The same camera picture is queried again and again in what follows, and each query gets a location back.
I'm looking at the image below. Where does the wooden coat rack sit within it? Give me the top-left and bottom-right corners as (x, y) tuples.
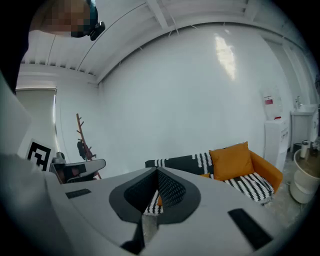
(75, 113), (103, 180)

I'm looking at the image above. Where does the black hanging bag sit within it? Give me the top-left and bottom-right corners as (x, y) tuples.
(76, 140), (87, 160)

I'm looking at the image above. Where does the person's black shirt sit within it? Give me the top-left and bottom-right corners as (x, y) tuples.
(4, 22), (31, 96)

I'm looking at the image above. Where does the white bottle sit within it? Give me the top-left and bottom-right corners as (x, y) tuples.
(300, 139), (310, 159)

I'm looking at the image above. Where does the clear water bottle red label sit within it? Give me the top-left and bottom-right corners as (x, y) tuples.
(261, 86), (284, 121)

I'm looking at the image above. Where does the white sink cabinet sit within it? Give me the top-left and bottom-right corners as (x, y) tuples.
(289, 103), (318, 152)

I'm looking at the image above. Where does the white roller blind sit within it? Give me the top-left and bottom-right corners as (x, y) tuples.
(15, 87), (58, 161)

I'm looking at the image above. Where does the black head camera with strap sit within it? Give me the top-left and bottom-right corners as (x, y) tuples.
(84, 0), (106, 42)

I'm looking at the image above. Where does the white round side table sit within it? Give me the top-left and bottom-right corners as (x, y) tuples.
(289, 147), (320, 205)

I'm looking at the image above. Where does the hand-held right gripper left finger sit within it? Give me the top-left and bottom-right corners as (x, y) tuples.
(46, 166), (159, 256)

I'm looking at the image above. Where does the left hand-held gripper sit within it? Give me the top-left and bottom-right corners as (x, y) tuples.
(18, 138), (107, 185)

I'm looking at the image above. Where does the person's head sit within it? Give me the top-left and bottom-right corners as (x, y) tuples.
(28, 0), (98, 38)

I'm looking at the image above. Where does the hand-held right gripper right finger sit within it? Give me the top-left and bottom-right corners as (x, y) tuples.
(144, 166), (286, 256)

